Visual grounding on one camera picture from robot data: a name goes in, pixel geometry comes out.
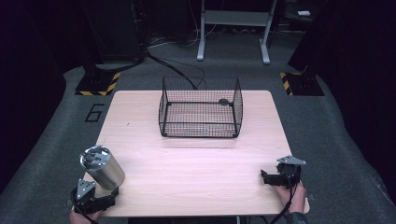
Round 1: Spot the black wire mesh basket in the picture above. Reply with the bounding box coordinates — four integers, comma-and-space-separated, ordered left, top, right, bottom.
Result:
158, 76, 244, 139

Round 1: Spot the person's left hand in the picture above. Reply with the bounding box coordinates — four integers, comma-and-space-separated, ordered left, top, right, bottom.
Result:
68, 208, 105, 224

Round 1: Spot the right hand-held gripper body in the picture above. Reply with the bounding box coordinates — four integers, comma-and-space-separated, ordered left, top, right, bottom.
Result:
275, 155, 307, 189

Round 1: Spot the white metal stand frame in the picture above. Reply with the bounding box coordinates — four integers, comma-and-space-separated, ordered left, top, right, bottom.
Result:
196, 0, 278, 65

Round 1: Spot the black stand with striped base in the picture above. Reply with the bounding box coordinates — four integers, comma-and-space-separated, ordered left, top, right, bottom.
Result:
278, 59, 326, 97
75, 46, 121, 97

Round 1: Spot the stainless steel cylinder cup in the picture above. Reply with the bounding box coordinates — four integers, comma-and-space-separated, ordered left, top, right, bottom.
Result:
78, 145, 126, 191

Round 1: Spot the person's right hand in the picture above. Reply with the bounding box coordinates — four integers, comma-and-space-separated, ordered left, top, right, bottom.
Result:
273, 182, 308, 216

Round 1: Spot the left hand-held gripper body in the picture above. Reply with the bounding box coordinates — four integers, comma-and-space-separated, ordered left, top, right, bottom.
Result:
69, 178, 117, 216

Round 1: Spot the black floor cable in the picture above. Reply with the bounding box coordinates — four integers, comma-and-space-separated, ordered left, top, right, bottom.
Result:
145, 50, 207, 91

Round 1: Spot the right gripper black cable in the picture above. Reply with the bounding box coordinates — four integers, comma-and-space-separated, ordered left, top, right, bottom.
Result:
269, 174, 297, 224

